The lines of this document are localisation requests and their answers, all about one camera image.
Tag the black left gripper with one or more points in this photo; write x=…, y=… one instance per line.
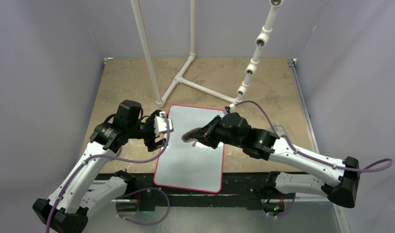
x=151, y=142

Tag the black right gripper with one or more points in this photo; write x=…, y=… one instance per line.
x=207, y=133

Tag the pink framed whiteboard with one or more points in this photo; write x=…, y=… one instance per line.
x=183, y=166

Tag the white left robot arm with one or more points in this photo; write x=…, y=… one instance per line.
x=69, y=208

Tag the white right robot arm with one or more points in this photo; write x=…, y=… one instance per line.
x=336, y=179

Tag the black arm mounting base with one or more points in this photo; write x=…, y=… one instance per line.
x=249, y=190

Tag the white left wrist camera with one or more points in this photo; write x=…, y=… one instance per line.
x=162, y=124

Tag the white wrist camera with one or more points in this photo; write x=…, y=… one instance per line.
x=162, y=124
x=229, y=108

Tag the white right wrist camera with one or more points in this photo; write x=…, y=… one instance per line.
x=229, y=108

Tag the aluminium rail frame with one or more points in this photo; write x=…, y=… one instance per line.
x=70, y=206

